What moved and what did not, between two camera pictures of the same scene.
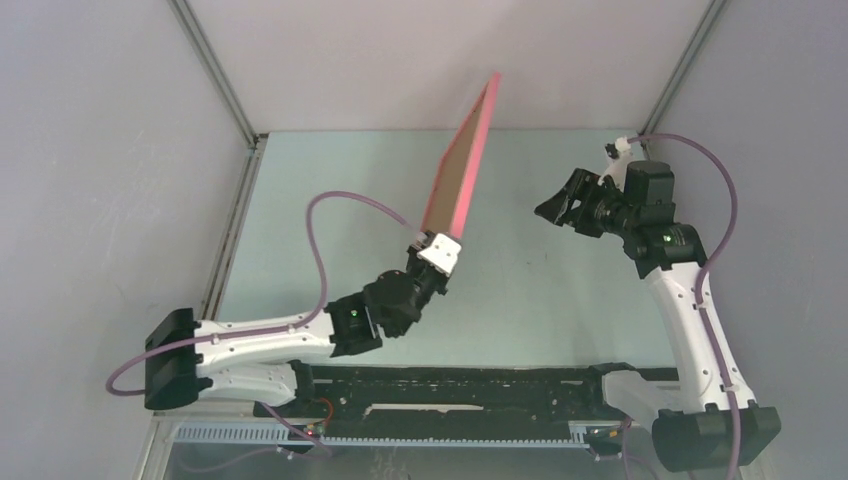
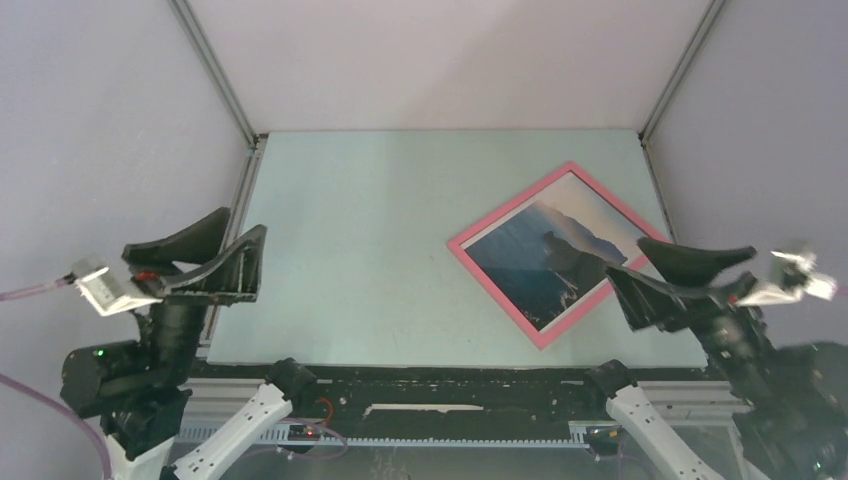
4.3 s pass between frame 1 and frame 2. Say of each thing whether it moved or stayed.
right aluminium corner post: stayed
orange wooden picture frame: moved
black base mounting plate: stayed
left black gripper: moved
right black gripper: moved
